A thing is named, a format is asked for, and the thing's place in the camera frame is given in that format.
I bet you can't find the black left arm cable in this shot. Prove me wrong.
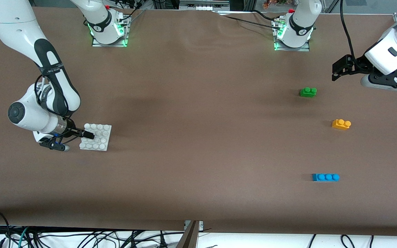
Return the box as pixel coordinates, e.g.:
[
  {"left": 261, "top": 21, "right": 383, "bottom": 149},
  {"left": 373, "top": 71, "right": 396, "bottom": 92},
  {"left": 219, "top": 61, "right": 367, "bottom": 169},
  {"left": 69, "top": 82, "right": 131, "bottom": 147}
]
[{"left": 339, "top": 0, "right": 357, "bottom": 62}]

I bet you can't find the small metal edge bracket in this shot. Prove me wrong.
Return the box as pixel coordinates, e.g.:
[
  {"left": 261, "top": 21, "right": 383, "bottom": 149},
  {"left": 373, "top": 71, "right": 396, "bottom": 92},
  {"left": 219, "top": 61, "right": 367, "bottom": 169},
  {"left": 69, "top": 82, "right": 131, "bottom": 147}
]
[{"left": 184, "top": 220, "right": 204, "bottom": 230}]

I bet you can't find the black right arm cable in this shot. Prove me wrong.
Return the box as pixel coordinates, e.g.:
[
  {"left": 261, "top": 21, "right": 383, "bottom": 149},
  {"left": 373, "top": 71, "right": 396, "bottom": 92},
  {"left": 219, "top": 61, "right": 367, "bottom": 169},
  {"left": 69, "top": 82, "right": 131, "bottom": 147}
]
[{"left": 34, "top": 74, "right": 69, "bottom": 119}]

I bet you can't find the yellow two-stud block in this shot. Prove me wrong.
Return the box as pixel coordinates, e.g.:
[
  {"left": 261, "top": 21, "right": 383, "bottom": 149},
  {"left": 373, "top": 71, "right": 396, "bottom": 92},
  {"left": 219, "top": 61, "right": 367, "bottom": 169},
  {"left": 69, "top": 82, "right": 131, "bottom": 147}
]
[{"left": 332, "top": 119, "right": 352, "bottom": 131}]

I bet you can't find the green two-stud block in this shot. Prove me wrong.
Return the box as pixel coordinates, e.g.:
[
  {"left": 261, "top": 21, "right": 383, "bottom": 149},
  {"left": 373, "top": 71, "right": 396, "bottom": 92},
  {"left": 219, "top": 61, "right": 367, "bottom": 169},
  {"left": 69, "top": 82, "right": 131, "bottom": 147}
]
[{"left": 299, "top": 87, "right": 317, "bottom": 98}]

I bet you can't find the orange red object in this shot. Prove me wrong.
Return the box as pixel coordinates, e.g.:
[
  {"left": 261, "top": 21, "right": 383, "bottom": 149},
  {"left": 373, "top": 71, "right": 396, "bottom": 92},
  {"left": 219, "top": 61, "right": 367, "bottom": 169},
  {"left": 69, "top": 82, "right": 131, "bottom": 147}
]
[{"left": 263, "top": 0, "right": 289, "bottom": 10}]

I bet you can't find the black camera mounting bracket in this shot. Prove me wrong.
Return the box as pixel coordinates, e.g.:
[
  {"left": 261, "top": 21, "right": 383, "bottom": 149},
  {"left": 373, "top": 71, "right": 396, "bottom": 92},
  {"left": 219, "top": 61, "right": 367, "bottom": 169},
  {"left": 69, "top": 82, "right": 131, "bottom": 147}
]
[
  {"left": 39, "top": 137, "right": 66, "bottom": 151},
  {"left": 371, "top": 59, "right": 397, "bottom": 89}
]

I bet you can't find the brown table cover sheet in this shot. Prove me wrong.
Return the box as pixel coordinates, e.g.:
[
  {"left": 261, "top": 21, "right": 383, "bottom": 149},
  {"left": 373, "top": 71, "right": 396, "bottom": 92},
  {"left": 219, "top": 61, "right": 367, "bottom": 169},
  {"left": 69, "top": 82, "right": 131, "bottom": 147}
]
[{"left": 0, "top": 6, "right": 397, "bottom": 238}]

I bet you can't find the long black table cable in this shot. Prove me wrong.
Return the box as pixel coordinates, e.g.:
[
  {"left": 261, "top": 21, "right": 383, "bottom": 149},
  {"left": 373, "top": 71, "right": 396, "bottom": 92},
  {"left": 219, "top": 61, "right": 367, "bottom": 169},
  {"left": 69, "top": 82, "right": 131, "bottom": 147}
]
[{"left": 223, "top": 15, "right": 282, "bottom": 31}]

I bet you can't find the blue three-stud block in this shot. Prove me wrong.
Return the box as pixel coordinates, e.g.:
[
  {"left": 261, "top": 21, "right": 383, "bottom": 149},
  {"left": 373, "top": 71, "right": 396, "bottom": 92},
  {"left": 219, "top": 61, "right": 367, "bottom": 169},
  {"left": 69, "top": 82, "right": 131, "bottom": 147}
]
[{"left": 312, "top": 173, "right": 340, "bottom": 182}]

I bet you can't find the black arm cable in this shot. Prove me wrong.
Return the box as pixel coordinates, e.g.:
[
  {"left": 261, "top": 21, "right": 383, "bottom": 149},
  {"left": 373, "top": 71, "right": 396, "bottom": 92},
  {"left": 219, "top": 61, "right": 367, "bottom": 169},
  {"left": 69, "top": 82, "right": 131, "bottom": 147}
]
[
  {"left": 34, "top": 74, "right": 69, "bottom": 119},
  {"left": 339, "top": 0, "right": 357, "bottom": 62}
]

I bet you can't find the white studded base plate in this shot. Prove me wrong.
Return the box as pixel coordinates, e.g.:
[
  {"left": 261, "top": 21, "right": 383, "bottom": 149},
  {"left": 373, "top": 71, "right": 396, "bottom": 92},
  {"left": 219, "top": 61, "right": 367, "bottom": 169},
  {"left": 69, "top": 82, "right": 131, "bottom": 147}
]
[{"left": 79, "top": 123, "right": 112, "bottom": 151}]

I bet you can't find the short black table cable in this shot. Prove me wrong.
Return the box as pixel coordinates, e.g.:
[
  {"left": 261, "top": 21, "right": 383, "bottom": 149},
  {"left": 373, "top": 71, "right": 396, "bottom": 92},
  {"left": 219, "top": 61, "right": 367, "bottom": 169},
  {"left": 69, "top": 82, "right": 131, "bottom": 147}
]
[{"left": 251, "top": 10, "right": 276, "bottom": 23}]

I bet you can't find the grey aluminium frame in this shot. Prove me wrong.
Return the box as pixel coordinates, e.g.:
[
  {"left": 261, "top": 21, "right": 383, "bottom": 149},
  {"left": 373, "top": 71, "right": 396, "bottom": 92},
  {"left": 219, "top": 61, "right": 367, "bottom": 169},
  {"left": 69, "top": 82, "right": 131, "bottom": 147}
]
[{"left": 179, "top": 0, "right": 231, "bottom": 11}]

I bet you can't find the dark wedge post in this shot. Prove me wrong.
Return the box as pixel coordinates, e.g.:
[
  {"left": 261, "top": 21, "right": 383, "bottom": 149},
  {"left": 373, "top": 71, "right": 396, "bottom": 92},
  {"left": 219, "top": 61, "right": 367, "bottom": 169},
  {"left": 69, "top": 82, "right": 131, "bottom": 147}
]
[{"left": 176, "top": 220, "right": 199, "bottom": 248}]

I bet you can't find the teal floor cable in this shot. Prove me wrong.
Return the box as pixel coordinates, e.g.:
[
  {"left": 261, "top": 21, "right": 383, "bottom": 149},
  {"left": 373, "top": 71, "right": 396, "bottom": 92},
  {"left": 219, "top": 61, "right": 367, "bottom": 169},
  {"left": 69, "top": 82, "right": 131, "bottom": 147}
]
[{"left": 18, "top": 227, "right": 30, "bottom": 248}]

